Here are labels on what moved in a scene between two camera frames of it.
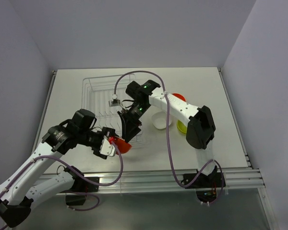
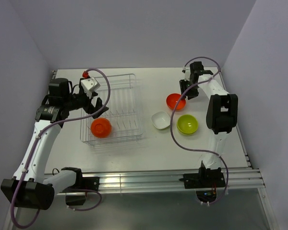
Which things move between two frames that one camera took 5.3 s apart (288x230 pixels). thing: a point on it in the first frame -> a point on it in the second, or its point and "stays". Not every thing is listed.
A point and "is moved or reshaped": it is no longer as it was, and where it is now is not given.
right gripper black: [130, 123] -> [183, 85]
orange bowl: [123, 146] is moved or reshaped
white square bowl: [159, 120] stays
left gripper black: [107, 131] -> [90, 108]
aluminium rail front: [134, 180] stays
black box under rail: [75, 200] stays
